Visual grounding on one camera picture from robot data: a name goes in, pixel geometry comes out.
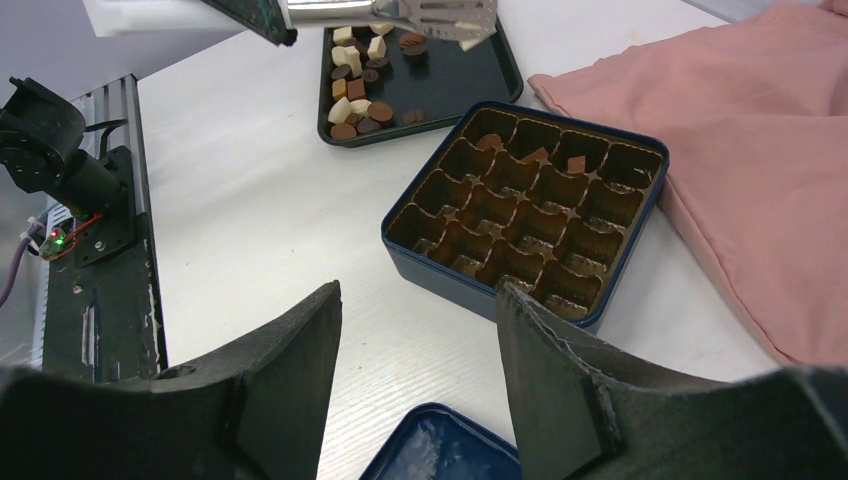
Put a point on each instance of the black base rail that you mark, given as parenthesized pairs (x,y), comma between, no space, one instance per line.
(103,319)

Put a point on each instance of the blue box lid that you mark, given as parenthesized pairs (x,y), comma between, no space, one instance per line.
(433,441)

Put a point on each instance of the blue chocolate box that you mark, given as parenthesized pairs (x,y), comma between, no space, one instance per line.
(550,204)

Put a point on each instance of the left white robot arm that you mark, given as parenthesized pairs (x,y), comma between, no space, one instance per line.
(41,132)

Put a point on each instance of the pink cloth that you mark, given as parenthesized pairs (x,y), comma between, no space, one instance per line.
(754,115)

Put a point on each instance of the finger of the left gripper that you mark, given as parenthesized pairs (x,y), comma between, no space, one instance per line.
(265,18)

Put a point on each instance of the silver metal tongs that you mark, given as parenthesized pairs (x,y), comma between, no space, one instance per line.
(445,20)

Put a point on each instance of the black chocolate tray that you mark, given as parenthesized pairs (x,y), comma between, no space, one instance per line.
(432,92)

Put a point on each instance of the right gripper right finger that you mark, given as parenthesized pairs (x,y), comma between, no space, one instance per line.
(582,408)

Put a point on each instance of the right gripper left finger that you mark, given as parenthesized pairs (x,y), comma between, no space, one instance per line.
(255,408)

